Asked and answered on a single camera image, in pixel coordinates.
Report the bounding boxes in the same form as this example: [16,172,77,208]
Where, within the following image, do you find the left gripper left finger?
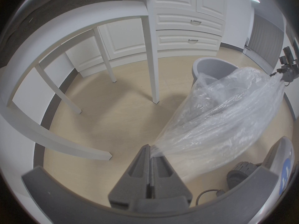
[108,144,151,209]

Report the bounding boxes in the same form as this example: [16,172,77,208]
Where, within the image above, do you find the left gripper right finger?
[151,156,193,207]

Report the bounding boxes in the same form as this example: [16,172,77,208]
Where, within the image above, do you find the clear plastic bag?
[150,67,286,175]

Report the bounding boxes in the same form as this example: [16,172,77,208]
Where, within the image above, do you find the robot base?
[226,136,295,195]

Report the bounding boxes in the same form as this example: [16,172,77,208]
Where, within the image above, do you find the white trash bin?
[192,57,240,111]

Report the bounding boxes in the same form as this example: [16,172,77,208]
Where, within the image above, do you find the grey curtain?
[248,13,284,67]

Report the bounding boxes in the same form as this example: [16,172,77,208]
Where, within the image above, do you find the white chair grey seat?
[0,0,161,161]

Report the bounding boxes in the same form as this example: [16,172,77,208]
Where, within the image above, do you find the black cable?
[196,189,226,206]

